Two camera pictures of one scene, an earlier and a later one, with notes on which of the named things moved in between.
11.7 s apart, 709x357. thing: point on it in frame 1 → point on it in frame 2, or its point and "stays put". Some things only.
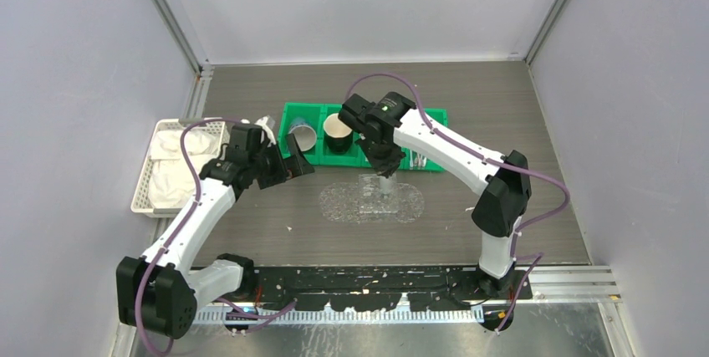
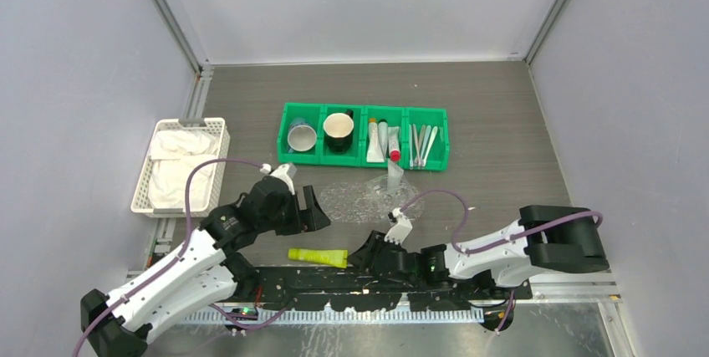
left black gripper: [289, 167] → [319, 219]
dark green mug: [338, 135] stays put
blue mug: [303, 132] stays put
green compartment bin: [317, 129] stays put
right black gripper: [383, 166] → [364, 255]
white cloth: [173, 182] stays put
